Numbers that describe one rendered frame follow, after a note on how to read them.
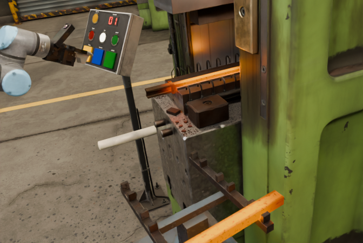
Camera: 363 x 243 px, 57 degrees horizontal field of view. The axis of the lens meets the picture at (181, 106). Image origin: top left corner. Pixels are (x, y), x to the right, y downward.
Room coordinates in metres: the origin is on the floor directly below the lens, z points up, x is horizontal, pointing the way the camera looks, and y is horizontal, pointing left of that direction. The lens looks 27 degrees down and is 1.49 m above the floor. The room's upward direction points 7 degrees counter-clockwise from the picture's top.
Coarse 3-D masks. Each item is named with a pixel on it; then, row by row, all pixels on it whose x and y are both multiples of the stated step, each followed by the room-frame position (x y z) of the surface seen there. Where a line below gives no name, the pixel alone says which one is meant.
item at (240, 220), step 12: (276, 192) 0.57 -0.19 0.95; (252, 204) 0.55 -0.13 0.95; (264, 204) 0.54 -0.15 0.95; (276, 204) 0.55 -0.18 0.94; (240, 216) 0.52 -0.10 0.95; (252, 216) 0.51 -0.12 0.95; (216, 228) 0.49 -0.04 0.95; (228, 228) 0.49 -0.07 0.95; (240, 228) 0.50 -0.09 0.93; (192, 240) 0.47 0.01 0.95; (204, 240) 0.46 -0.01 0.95; (216, 240) 0.47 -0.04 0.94
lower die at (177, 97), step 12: (204, 72) 1.24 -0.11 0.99; (192, 84) 1.12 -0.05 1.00; (204, 84) 1.12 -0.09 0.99; (216, 84) 1.11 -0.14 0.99; (228, 84) 1.11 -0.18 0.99; (180, 96) 1.07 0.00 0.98; (192, 96) 1.06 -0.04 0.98; (204, 96) 1.08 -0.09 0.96; (240, 96) 1.12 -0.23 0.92; (180, 108) 1.09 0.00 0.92
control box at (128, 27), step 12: (96, 12) 1.71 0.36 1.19; (108, 12) 1.65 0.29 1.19; (120, 12) 1.58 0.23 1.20; (96, 24) 1.68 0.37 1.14; (108, 24) 1.61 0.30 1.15; (120, 24) 1.54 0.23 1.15; (132, 24) 1.52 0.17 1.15; (84, 36) 1.72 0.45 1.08; (96, 36) 1.64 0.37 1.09; (108, 36) 1.57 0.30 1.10; (120, 36) 1.51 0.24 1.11; (132, 36) 1.51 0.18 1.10; (108, 48) 1.54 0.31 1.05; (120, 48) 1.48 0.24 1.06; (132, 48) 1.50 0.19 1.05; (120, 60) 1.45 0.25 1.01; (132, 60) 1.49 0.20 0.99; (120, 72) 1.44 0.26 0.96
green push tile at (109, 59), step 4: (108, 52) 1.52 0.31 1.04; (112, 52) 1.49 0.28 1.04; (108, 56) 1.50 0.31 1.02; (112, 56) 1.48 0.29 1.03; (116, 56) 1.48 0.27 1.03; (104, 60) 1.51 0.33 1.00; (108, 60) 1.49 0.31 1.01; (112, 60) 1.47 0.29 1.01; (104, 64) 1.50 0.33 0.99; (108, 64) 1.48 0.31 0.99; (112, 64) 1.46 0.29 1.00; (112, 68) 1.45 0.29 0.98
